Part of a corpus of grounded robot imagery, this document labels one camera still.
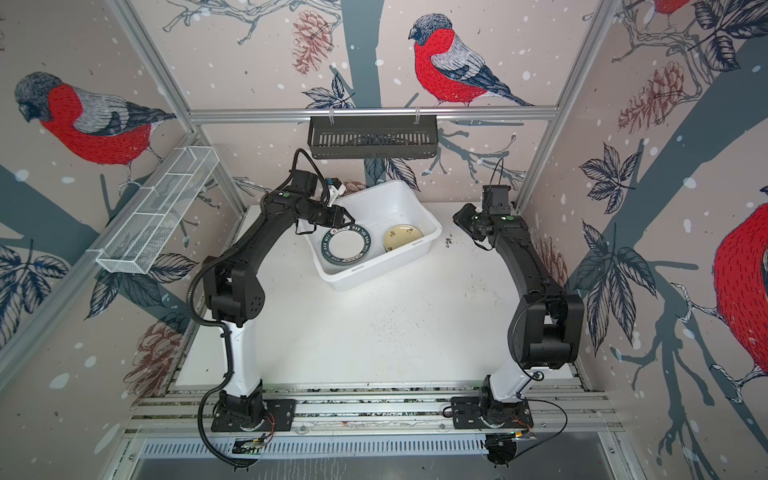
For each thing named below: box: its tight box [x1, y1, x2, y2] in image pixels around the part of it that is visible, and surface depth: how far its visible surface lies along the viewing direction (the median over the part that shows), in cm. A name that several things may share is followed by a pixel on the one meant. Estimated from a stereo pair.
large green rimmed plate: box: [321, 224, 372, 266], surface depth 108 cm
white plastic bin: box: [302, 180, 442, 292], surface depth 107 cm
